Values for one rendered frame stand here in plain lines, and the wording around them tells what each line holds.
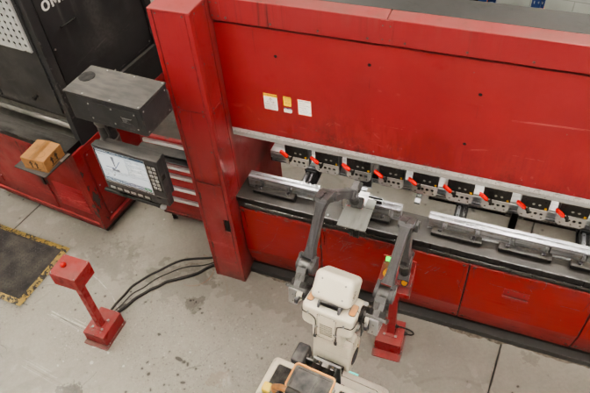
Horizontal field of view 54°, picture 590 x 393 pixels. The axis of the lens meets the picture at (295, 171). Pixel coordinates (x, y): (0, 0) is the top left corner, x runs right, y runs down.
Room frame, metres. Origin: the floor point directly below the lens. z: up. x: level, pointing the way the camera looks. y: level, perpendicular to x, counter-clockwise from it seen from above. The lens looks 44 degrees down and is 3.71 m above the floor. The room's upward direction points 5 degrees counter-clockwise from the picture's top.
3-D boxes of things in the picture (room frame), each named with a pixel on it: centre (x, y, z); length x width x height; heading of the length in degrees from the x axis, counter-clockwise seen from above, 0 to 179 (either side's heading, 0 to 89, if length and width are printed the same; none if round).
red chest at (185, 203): (3.43, 0.80, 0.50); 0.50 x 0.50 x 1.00; 66
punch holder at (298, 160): (2.67, -0.03, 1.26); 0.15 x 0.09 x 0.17; 66
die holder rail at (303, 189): (2.72, 0.08, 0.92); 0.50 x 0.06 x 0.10; 66
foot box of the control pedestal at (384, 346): (2.01, -0.55, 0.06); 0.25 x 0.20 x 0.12; 157
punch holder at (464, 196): (2.26, -0.94, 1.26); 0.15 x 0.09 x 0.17; 66
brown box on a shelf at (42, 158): (3.12, 1.79, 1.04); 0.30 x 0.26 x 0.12; 60
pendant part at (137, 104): (2.57, 0.92, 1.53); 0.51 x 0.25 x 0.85; 62
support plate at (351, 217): (2.36, -0.36, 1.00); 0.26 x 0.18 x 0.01; 156
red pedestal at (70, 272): (2.29, 1.48, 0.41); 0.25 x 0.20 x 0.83; 156
